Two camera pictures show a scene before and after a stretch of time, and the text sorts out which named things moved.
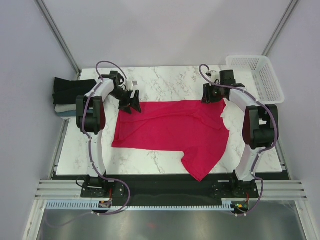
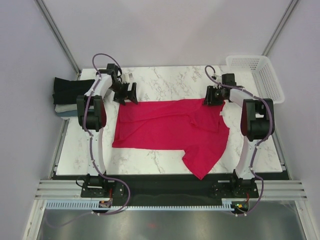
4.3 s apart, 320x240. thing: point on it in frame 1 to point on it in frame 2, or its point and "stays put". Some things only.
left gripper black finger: x=127 y=105 to x=130 y=95
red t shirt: x=195 y=128 stays put
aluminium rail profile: x=59 y=190 stays put
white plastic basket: x=255 y=73 stays put
